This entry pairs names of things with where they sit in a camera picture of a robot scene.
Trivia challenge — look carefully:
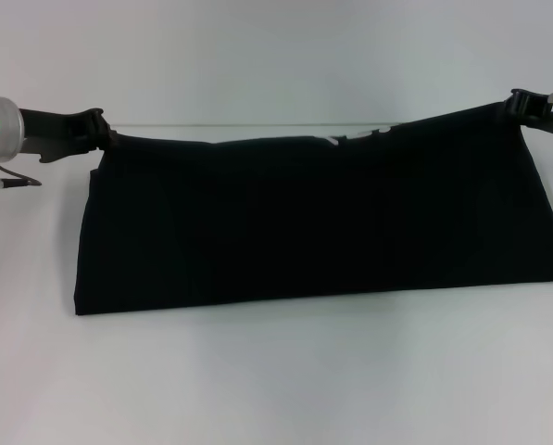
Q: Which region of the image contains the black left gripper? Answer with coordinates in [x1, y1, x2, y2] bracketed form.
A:
[18, 107, 120, 165]

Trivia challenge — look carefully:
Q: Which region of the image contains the grey left wrist cable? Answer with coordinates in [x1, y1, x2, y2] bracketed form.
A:
[0, 160, 44, 189]

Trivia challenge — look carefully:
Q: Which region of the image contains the black t-shirt with FREE print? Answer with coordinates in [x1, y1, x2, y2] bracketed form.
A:
[73, 102, 553, 317]

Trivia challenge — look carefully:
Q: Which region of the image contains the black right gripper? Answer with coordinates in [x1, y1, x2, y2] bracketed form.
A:
[509, 87, 553, 140]

